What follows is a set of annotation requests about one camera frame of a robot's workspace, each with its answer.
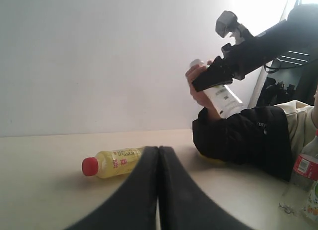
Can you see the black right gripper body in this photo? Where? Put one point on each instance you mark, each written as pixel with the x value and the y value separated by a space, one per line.
pixel 246 54

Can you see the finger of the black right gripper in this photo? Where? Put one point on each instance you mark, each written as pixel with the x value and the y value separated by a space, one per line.
pixel 217 73

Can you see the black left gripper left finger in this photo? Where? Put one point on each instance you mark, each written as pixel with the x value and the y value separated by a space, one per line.
pixel 133 205

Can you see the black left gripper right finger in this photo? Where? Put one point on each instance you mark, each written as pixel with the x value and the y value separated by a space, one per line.
pixel 182 204

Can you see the white bottle green round label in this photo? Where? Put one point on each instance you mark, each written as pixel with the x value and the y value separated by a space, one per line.
pixel 219 101

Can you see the clear cola bottle red label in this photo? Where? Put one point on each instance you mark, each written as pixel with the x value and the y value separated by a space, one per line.
pixel 304 175

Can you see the clear bottle butterfly label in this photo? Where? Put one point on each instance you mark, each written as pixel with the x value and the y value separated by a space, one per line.
pixel 310 210

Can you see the black jacket sleeve forearm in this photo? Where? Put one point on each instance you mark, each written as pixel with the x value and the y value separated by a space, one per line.
pixel 257 136

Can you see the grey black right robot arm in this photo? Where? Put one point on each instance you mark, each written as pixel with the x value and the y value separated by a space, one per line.
pixel 288 35

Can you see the yellow drink bottle red cap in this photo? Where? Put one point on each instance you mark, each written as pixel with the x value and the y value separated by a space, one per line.
pixel 106 164

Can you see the person's cream shirt torso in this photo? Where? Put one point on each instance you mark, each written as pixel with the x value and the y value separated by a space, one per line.
pixel 302 122

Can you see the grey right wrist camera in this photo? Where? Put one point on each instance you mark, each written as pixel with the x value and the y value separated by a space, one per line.
pixel 226 23

